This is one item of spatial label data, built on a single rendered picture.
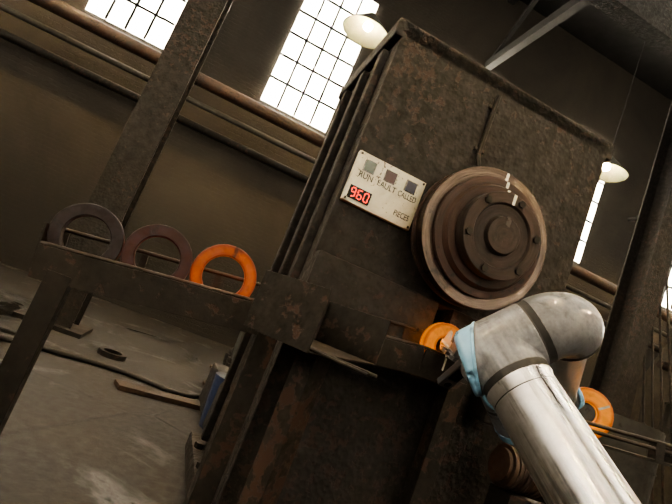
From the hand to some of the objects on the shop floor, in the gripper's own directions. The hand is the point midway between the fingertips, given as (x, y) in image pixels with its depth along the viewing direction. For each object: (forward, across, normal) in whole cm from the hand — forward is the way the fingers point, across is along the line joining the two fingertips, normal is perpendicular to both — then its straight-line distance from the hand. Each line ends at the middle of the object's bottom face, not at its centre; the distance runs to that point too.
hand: (444, 343), depth 161 cm
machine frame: (+18, 0, +84) cm, 86 cm away
